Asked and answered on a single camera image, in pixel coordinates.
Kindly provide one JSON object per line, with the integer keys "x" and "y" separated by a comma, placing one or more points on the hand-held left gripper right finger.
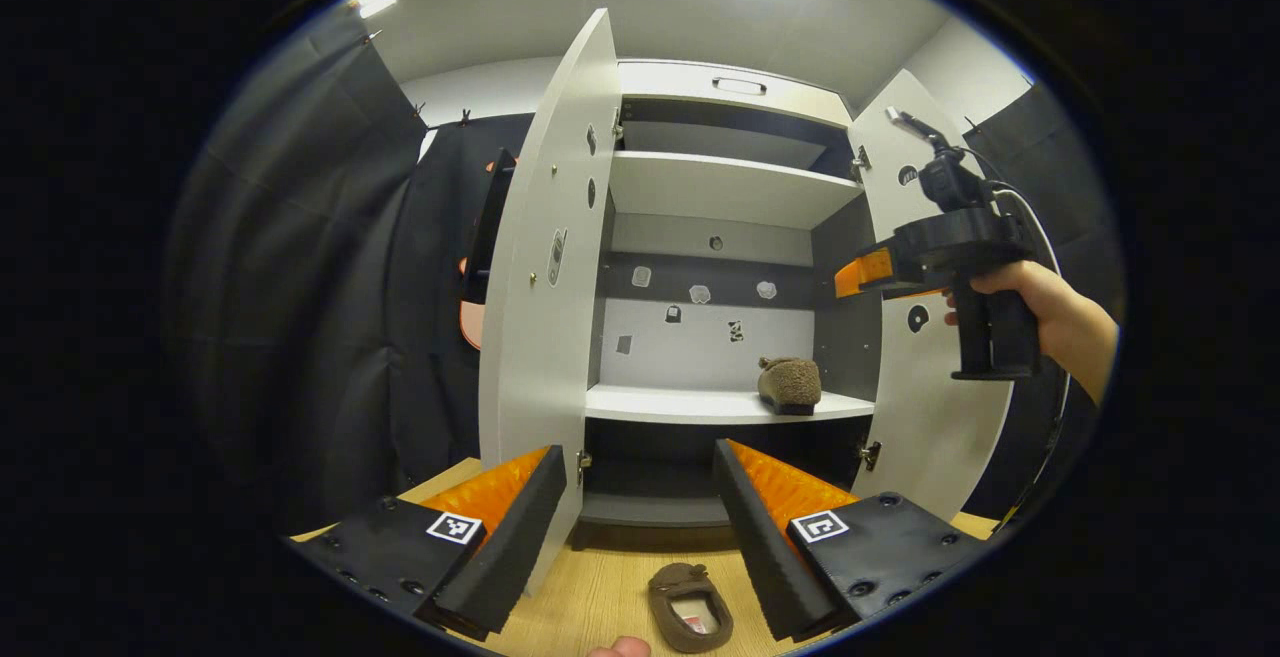
{"x": 765, "y": 557}

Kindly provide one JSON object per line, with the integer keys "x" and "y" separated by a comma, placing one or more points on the metal door hinge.
{"x": 871, "y": 455}
{"x": 618, "y": 125}
{"x": 861, "y": 161}
{"x": 583, "y": 467}

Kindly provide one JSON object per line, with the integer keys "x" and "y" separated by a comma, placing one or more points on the brown fuzzy shoe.
{"x": 690, "y": 609}
{"x": 790, "y": 384}

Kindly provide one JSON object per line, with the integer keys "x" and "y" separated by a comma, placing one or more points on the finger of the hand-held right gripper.
{"x": 865, "y": 272}

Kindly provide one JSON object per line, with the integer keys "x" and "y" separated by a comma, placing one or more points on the black backdrop cloth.
{"x": 320, "y": 287}
{"x": 1070, "y": 177}

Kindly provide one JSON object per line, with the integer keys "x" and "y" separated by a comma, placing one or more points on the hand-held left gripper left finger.
{"x": 510, "y": 547}

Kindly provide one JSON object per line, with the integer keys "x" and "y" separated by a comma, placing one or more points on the cabinet door with camera sticker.
{"x": 540, "y": 337}

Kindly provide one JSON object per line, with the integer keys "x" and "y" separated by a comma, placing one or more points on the white shoe cabinet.
{"x": 700, "y": 402}

